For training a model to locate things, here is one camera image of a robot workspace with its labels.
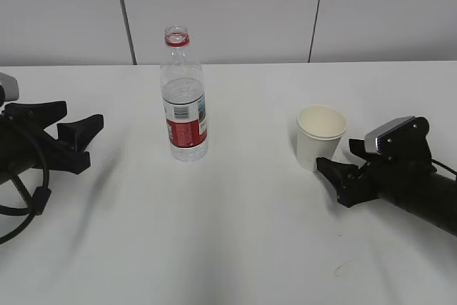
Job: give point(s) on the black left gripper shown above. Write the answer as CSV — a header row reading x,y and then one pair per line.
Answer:
x,y
23,124

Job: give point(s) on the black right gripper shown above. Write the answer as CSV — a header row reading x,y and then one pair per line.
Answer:
x,y
378,178

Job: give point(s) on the white paper cup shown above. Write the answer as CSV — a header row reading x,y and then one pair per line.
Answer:
x,y
320,129

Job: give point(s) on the clear water bottle red label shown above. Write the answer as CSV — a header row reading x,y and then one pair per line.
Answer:
x,y
183,95

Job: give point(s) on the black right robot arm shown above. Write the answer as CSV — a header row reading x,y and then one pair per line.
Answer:
x,y
432,199

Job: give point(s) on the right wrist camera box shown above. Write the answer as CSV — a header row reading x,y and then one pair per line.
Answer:
x,y
402,138

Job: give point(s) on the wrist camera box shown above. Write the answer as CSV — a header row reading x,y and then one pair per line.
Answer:
x,y
9,88
402,138

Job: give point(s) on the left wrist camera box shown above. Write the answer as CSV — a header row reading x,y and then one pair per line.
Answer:
x,y
9,88

